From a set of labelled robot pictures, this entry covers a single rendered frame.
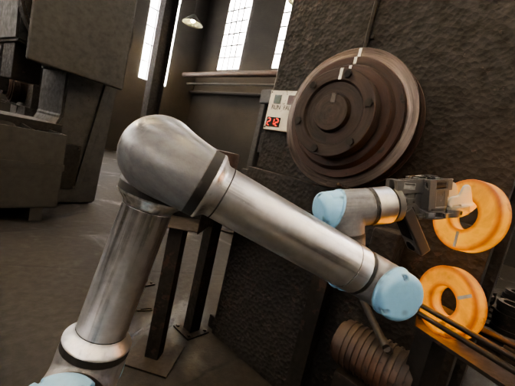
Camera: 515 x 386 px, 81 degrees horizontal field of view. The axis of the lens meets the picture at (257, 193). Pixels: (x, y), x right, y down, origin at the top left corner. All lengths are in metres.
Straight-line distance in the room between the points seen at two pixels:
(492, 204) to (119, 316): 0.72
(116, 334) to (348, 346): 0.59
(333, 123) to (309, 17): 0.66
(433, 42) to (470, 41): 0.10
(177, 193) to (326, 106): 0.73
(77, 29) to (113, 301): 2.90
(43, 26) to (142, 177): 2.83
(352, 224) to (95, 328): 0.47
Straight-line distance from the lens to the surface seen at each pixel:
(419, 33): 1.28
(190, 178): 0.37
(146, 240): 0.54
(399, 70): 1.07
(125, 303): 0.58
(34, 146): 2.96
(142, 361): 1.50
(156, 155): 0.39
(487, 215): 0.76
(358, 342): 0.93
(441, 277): 0.84
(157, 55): 8.05
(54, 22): 3.22
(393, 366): 0.91
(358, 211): 0.59
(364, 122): 0.96
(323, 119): 1.02
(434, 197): 0.68
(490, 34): 1.22
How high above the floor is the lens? 0.93
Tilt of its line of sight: 7 degrees down
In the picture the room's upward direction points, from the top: 13 degrees clockwise
